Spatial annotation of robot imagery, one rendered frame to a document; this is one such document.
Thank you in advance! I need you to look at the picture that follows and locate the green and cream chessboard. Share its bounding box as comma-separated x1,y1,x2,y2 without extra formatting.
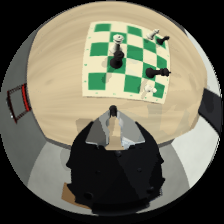
82,21,170,104

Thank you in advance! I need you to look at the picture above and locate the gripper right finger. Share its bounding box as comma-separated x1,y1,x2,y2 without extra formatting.
115,110,164,164

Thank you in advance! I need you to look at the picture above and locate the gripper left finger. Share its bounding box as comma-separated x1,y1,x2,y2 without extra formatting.
66,110,111,169

